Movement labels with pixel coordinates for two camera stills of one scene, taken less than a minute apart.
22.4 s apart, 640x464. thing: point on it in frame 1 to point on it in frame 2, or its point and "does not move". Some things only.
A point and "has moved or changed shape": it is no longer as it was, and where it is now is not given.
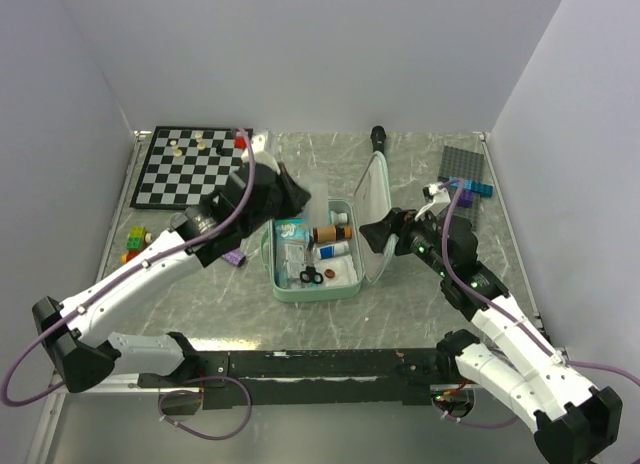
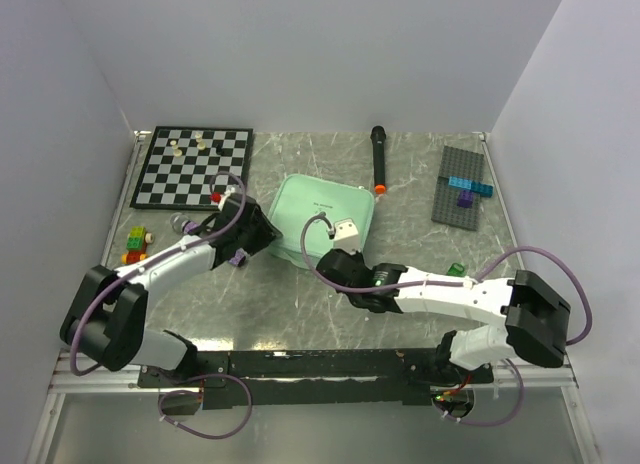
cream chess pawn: x=176 y=152 does not move
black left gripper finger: x=292 y=196 to x=261 y=231
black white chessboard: x=185 y=166 does not move
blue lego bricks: x=478 y=188 does not move
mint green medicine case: x=321 y=257 has moved or changed shape
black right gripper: x=398 y=222 to x=357 y=256
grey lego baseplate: x=462 y=164 does not move
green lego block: x=135 y=241 does not move
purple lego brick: x=466 y=199 does not move
